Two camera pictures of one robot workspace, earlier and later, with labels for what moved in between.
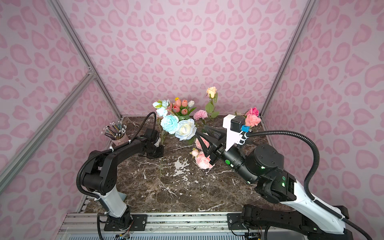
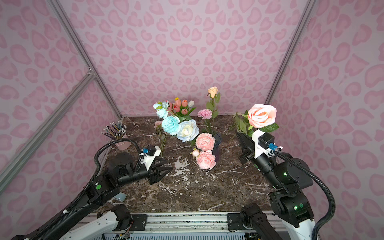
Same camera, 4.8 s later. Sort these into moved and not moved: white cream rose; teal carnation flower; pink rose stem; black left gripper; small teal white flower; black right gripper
Moved: black right gripper; black left gripper; pink rose stem
Not moved: small teal white flower; white cream rose; teal carnation flower
